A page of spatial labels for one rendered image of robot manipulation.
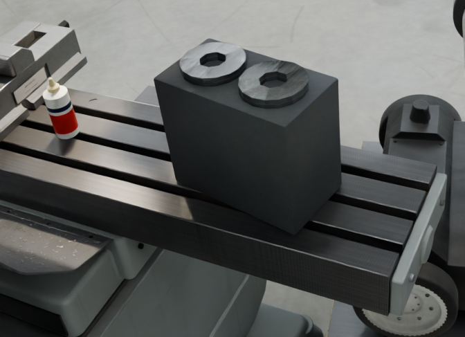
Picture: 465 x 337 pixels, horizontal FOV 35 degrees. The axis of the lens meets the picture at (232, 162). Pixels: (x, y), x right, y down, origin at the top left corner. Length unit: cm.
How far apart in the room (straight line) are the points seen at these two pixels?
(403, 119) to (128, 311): 80
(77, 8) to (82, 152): 261
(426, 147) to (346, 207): 67
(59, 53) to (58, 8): 244
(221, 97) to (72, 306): 42
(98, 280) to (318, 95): 48
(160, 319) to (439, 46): 204
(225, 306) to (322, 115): 81
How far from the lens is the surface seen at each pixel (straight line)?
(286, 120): 90
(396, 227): 102
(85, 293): 118
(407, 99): 183
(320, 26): 332
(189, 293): 150
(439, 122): 174
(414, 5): 345
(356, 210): 104
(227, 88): 96
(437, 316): 152
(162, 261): 134
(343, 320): 160
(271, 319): 186
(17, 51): 132
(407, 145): 170
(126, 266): 122
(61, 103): 122
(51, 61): 140
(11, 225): 124
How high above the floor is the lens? 166
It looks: 40 degrees down
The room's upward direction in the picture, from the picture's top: 9 degrees counter-clockwise
